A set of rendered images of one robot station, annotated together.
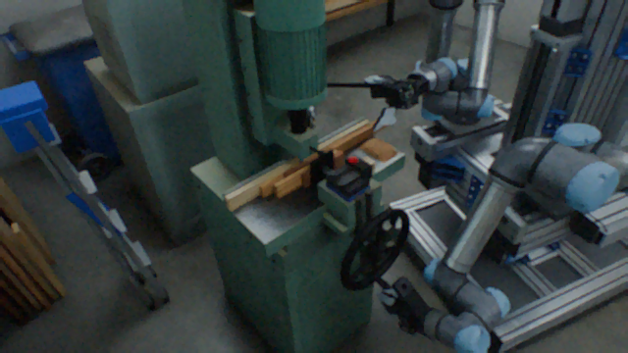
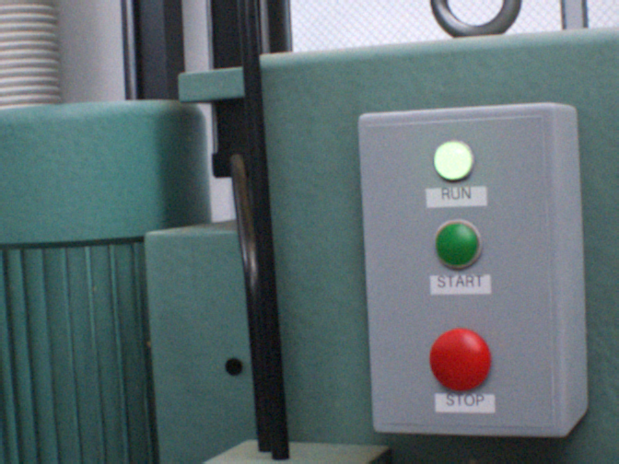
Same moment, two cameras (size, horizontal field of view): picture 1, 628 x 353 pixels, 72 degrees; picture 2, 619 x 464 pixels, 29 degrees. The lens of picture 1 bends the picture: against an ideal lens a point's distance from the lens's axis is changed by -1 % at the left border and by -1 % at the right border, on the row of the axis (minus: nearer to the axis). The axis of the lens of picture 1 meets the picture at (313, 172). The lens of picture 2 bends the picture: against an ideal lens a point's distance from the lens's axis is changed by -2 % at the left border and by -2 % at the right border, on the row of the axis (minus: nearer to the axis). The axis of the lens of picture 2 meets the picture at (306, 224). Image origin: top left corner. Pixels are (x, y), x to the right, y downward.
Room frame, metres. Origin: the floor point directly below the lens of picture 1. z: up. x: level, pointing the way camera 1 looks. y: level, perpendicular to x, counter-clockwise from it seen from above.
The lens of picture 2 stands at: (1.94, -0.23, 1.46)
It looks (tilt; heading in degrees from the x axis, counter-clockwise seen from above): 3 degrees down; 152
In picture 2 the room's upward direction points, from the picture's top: 3 degrees counter-clockwise
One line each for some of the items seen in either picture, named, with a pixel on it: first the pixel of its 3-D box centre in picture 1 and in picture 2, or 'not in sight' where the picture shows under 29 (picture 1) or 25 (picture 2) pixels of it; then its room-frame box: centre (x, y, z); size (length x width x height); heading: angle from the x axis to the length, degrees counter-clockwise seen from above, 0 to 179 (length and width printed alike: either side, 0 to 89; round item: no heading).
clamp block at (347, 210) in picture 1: (349, 195); not in sight; (0.97, -0.11, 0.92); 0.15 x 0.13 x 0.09; 129
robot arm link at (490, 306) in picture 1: (481, 306); not in sight; (0.62, -0.41, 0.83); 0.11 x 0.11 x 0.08; 37
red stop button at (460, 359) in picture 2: not in sight; (460, 359); (1.46, 0.10, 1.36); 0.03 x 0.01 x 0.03; 39
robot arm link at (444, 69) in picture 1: (438, 74); not in sight; (1.23, -0.40, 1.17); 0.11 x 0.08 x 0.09; 129
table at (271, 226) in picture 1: (331, 192); not in sight; (1.03, -0.05, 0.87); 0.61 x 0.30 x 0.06; 129
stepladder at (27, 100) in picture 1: (94, 216); not in sight; (1.28, 0.91, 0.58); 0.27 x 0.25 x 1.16; 125
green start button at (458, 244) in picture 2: not in sight; (456, 244); (1.46, 0.10, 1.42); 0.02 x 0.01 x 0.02; 39
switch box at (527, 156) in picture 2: not in sight; (476, 268); (1.44, 0.13, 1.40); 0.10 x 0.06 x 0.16; 39
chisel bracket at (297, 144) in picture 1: (295, 139); not in sight; (1.12, 0.05, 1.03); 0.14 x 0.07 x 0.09; 39
